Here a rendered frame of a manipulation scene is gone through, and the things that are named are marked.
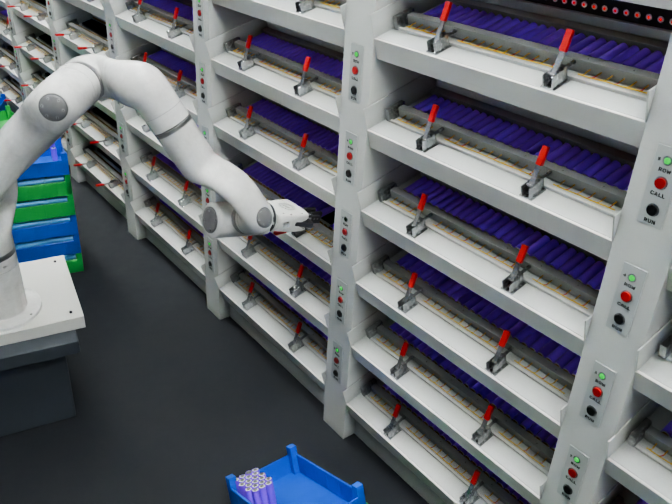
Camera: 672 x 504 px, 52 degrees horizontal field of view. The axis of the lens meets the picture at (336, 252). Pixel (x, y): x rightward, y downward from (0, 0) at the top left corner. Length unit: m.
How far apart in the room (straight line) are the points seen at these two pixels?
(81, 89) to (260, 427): 1.04
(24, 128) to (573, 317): 1.19
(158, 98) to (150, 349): 1.05
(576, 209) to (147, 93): 0.88
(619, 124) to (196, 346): 1.60
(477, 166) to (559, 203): 0.19
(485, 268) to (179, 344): 1.25
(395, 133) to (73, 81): 0.68
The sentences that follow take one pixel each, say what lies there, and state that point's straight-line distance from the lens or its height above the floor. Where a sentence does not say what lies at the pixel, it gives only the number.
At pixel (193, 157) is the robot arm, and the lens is 1.55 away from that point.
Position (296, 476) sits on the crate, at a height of 0.01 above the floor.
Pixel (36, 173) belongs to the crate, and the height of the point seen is 0.42.
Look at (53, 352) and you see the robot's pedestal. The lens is 1.95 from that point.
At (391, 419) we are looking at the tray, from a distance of 1.85.
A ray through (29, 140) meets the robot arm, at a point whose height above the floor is 0.84.
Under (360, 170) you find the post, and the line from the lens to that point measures 1.56.
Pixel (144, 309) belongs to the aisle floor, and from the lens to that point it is 2.54.
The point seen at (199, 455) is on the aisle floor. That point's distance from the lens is 1.96.
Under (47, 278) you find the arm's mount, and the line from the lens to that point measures 2.13.
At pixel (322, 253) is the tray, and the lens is 1.79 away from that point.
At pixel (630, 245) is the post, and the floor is 0.91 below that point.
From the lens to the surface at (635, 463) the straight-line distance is 1.34.
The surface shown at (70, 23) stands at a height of 0.75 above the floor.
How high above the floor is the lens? 1.39
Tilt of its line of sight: 29 degrees down
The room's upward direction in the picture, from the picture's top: 3 degrees clockwise
